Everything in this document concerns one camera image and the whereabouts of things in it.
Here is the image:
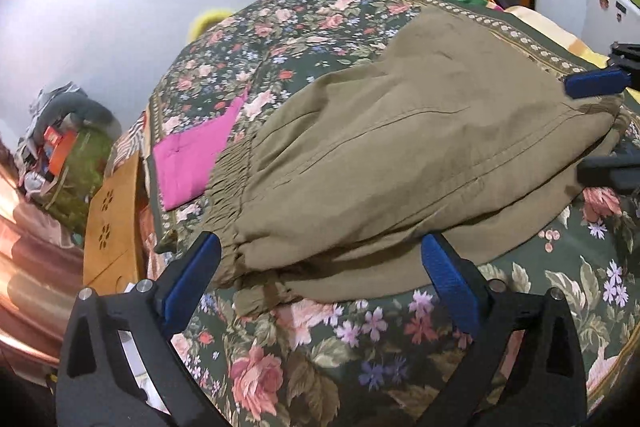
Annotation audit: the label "shiny brown curtain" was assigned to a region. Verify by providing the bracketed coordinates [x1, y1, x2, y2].
[0, 137, 87, 365]

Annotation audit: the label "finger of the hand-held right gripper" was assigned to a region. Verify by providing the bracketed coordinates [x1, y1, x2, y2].
[563, 41, 640, 100]
[576, 146, 640, 196]

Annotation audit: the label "wooden carved stool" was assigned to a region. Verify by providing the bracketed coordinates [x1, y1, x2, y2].
[82, 151, 147, 294]

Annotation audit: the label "orange box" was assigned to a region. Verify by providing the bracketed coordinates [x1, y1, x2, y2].
[42, 128, 79, 174]

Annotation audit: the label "yellow fluffy object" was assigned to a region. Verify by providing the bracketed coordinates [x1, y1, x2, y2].
[190, 7, 234, 42]

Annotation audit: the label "floral bed blanket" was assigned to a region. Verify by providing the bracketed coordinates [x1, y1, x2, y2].
[112, 0, 640, 427]

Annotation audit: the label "green mesh bag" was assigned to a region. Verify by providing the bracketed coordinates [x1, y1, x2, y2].
[47, 129, 118, 235]

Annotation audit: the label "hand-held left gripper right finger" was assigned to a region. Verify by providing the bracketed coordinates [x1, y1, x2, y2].
[420, 232, 589, 427]

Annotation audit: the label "olive green pants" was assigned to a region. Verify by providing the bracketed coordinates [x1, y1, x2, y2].
[154, 4, 634, 321]

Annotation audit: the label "pink cloth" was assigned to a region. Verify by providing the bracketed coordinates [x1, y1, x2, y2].
[152, 91, 251, 212]

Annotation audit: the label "white appliance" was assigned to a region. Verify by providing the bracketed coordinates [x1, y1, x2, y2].
[581, 0, 640, 55]

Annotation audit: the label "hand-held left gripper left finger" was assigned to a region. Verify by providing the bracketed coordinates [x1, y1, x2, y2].
[55, 231, 224, 427]

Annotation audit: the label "grey cloth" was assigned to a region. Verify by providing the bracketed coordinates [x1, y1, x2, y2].
[44, 91, 124, 138]

